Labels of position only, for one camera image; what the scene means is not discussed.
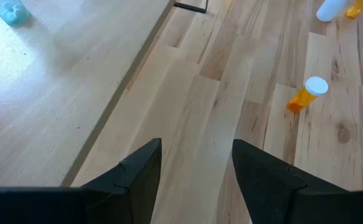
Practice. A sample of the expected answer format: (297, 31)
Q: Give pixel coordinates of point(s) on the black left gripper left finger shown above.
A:
(115, 196)

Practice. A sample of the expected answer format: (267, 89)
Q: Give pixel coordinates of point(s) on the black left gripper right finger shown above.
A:
(277, 189)

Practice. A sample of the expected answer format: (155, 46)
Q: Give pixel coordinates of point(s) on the orange medicine bottle white cap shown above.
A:
(357, 7)
(305, 95)

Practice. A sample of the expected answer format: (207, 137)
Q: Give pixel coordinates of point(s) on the clear white pill bottles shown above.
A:
(330, 9)

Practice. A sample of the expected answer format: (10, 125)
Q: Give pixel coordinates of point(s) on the green translucent medicine bottle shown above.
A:
(10, 12)

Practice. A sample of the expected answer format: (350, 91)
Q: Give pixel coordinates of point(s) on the wooden shelf black metal frame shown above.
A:
(44, 93)

